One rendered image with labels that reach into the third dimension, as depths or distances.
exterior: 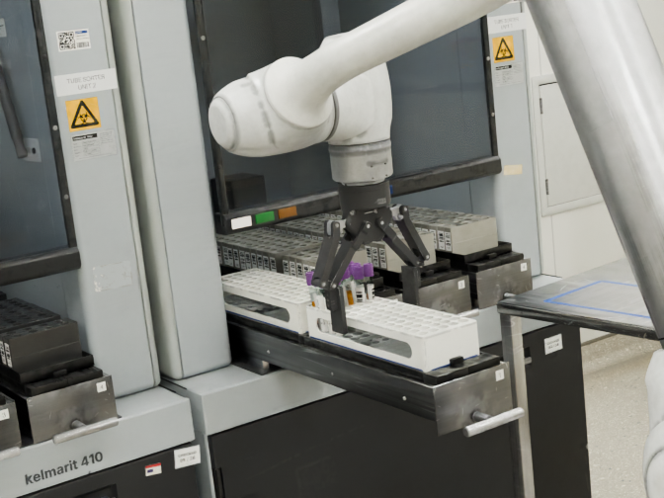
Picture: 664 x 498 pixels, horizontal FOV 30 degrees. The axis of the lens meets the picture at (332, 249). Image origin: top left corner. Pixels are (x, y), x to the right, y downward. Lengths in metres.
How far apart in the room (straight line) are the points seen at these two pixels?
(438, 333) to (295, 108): 0.36
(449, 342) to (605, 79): 0.61
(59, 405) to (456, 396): 0.59
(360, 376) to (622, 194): 0.70
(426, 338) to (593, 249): 2.56
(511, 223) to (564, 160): 1.66
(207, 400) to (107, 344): 0.18
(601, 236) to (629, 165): 3.04
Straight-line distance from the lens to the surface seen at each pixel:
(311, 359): 1.91
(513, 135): 2.43
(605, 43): 1.22
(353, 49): 1.57
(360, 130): 1.74
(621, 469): 3.47
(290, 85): 1.61
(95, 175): 1.96
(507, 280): 2.33
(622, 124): 1.21
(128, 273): 1.99
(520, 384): 2.04
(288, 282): 2.10
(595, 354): 4.29
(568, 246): 4.14
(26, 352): 1.93
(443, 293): 2.23
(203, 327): 2.07
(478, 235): 2.37
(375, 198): 1.78
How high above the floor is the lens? 1.33
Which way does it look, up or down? 12 degrees down
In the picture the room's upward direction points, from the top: 6 degrees counter-clockwise
